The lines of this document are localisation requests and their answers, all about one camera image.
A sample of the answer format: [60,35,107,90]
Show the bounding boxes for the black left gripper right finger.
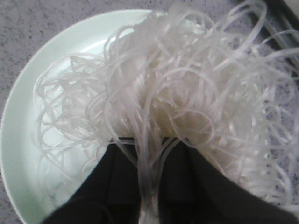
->
[158,141,298,224]

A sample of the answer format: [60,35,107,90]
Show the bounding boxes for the white vermicelli noodle bundle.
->
[35,0,299,224]

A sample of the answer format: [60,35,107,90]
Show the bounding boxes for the light green round plate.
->
[0,9,149,224]

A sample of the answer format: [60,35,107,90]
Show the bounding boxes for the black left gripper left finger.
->
[43,144,140,224]

